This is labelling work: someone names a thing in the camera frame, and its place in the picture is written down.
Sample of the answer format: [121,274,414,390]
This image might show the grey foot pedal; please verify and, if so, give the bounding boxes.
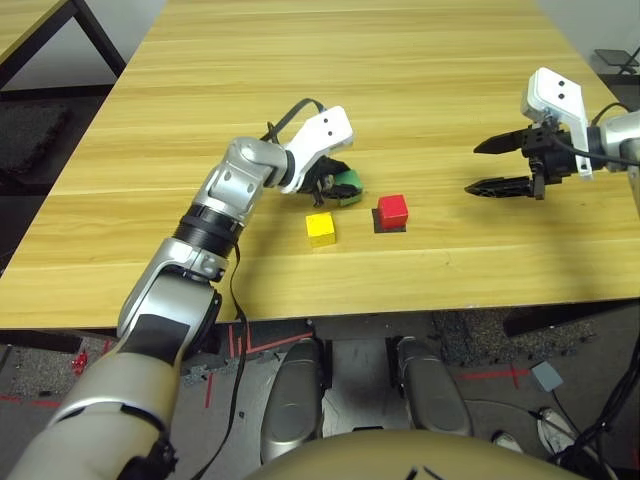
[529,361,565,393]

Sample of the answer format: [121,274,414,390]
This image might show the yellow wooden block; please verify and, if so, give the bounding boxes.
[305,211,336,248]

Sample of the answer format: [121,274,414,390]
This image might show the red wooden block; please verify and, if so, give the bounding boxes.
[377,194,409,229]

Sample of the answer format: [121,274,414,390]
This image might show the black right camera cable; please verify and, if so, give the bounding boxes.
[549,102,640,166]

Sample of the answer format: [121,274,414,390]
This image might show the black camera cable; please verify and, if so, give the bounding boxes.
[549,102,640,166]
[192,98,326,480]

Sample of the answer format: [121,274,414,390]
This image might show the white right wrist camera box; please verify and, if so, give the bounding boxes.
[519,67,595,181]

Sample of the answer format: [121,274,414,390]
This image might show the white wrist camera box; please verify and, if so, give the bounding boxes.
[279,105,355,195]
[519,67,595,181]

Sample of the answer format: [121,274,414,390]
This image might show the grey robot foot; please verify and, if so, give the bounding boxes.
[259,338,326,464]
[397,337,474,436]

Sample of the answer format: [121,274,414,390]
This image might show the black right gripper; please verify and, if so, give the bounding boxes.
[464,124,580,201]

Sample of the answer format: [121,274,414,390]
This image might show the grey right robot foot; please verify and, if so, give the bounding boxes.
[397,337,474,436]

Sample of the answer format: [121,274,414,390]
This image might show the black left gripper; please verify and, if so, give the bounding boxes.
[299,155,362,208]

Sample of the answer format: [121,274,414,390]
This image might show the black table frame beam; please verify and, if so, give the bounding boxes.
[0,327,119,354]
[502,299,640,339]

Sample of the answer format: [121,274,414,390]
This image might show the black square pad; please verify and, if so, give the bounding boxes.
[372,208,407,234]

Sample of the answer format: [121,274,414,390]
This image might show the grey left robot foot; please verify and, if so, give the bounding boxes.
[259,338,326,464]

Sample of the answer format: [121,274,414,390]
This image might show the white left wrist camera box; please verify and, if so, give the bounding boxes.
[279,105,355,195]

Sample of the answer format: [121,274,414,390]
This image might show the beige robot torso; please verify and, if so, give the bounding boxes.
[244,429,581,480]

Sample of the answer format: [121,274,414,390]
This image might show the white sneaker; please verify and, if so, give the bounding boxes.
[492,432,524,454]
[537,407,576,451]

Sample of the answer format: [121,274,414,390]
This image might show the wooden side table black frame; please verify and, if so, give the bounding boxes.
[0,0,126,91]

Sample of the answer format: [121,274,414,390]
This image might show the black left camera cable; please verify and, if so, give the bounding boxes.
[192,98,326,480]

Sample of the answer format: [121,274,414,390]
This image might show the black floor cable bundle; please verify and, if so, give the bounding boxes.
[549,344,640,474]

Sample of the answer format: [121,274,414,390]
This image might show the black foam floor mat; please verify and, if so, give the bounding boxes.
[0,102,71,174]

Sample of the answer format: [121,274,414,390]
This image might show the green wooden block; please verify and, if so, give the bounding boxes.
[333,168,363,208]

